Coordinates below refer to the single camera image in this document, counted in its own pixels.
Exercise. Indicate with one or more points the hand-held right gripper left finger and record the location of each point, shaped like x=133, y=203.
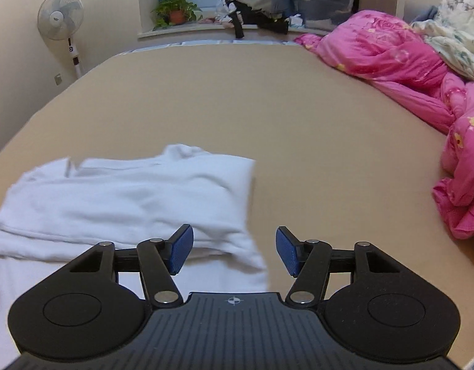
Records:
x=181, y=248

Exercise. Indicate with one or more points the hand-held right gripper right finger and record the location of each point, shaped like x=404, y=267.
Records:
x=287, y=250

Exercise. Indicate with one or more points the white long-sleeved top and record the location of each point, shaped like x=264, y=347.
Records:
x=125, y=196

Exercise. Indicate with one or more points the tan bed mat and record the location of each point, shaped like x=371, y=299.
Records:
x=298, y=123

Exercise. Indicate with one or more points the plaid bed sheet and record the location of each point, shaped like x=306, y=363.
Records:
x=206, y=44

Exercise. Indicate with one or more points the white window sill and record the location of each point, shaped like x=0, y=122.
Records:
x=175, y=31

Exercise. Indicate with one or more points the pink floral quilt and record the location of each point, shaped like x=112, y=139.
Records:
x=395, y=57

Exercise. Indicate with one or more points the potted green plant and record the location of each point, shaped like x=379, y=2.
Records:
x=176, y=10

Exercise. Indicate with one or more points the clear plastic storage box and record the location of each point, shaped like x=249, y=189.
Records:
x=321, y=4

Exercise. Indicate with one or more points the white standing fan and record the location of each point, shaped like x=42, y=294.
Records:
x=59, y=15

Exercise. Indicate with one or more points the blue-grey cloth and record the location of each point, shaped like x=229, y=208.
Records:
x=424, y=14

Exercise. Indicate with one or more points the white floral quilt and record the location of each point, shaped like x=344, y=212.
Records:
x=458, y=31

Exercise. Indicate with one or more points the wall outlet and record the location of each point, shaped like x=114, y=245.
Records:
x=58, y=79

